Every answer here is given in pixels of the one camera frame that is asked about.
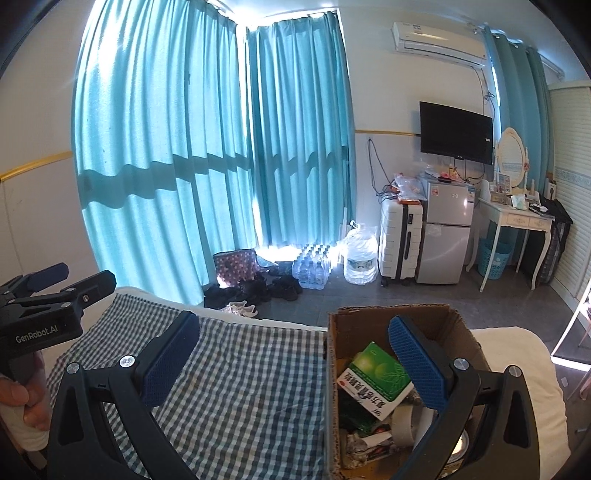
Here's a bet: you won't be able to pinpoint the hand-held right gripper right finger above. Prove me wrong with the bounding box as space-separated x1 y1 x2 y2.
389 315 550 480

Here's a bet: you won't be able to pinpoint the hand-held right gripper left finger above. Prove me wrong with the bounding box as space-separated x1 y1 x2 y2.
46 309 202 480

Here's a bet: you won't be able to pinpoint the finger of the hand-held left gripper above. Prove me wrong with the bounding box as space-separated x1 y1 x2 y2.
9 270 117 319
0 263 70 301

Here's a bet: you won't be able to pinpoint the green white medicine box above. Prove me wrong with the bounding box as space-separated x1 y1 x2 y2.
336 342 414 416

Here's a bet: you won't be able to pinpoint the white tape roll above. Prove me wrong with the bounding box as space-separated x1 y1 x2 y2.
390 401 437 448

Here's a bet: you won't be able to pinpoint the cardboard box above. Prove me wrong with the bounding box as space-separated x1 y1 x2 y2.
325 302 492 480

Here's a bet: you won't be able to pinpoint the green snack packet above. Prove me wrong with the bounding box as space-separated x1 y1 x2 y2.
341 394 377 437

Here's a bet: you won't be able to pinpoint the person's left hand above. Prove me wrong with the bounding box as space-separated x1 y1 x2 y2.
0 368 52 432

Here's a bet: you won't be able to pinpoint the black shoes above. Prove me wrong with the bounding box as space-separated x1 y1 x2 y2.
203 284 241 310
270 277 303 301
240 279 273 303

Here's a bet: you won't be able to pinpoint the white shoes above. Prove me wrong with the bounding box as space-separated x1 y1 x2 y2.
222 300 259 319

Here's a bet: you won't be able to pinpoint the polka dot bag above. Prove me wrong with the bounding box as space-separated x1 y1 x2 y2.
212 248 259 289

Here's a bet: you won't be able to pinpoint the large clear water jug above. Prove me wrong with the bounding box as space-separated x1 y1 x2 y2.
342 222 380 284

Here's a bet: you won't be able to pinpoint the silver refrigerator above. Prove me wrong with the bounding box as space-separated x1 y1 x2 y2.
416 178 476 284

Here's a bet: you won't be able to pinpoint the white suitcase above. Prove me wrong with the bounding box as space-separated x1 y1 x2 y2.
379 199 424 286

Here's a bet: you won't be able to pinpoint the blue plastic basket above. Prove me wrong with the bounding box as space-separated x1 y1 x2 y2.
477 237 513 278

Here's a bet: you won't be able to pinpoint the pack of water bottles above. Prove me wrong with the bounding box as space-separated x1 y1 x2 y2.
292 242 345 289

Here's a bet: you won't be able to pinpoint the black storage bag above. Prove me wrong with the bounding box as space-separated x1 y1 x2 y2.
515 196 574 289

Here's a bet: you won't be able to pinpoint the white dressing table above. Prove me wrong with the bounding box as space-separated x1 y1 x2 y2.
465 191 555 291

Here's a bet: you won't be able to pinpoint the clear plastic bags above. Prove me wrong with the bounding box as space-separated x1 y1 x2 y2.
392 173 426 203

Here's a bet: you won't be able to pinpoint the teal curtain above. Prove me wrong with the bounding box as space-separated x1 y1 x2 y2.
245 11 357 259
74 0 259 296
485 25 552 185

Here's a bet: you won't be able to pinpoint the oval vanity mirror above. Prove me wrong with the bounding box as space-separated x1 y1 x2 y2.
496 127 529 190

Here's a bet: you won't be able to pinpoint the black television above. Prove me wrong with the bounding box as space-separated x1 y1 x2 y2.
419 100 495 166

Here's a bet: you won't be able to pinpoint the white louvered wardrobe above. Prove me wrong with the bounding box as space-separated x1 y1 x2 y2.
547 80 591 301

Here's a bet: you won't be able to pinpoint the white air conditioner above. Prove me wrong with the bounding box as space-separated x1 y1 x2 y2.
392 21 489 65

